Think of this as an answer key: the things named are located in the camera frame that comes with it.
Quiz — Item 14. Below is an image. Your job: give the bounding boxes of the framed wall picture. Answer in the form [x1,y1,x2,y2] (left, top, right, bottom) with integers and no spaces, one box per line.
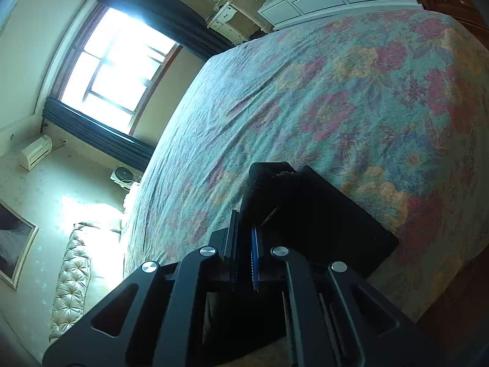
[0,202,40,290]

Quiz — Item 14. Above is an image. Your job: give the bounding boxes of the white fan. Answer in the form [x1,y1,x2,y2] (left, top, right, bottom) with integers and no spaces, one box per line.
[110,165,143,191]

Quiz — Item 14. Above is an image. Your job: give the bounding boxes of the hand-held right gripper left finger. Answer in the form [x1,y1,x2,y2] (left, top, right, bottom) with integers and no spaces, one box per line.
[42,209,245,367]

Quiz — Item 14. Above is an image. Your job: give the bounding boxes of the white air conditioner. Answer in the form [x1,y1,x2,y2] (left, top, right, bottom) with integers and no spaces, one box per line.
[20,135,53,172]

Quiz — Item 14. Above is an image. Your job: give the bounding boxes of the tufted cream headboard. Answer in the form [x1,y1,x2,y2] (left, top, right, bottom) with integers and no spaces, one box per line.
[48,221,123,345]

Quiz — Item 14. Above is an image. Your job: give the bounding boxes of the floral bedspread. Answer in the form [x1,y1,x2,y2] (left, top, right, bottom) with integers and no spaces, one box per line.
[120,8,489,322]

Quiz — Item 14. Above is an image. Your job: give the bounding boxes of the white vanity dresser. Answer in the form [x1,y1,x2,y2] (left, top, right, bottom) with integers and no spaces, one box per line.
[205,0,269,45]

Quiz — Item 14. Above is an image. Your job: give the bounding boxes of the dark blue curtain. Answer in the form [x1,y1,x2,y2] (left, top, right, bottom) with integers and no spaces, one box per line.
[42,97,156,173]
[97,0,236,62]

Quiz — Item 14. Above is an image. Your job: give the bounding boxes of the black pants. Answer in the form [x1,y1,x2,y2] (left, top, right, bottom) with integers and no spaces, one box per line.
[240,162,400,280]

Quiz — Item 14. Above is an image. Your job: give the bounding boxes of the window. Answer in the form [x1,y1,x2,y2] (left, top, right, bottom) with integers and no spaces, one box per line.
[51,6,182,137]

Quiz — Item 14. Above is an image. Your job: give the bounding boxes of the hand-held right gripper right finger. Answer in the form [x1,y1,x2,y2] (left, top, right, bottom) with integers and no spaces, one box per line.
[249,227,444,367]

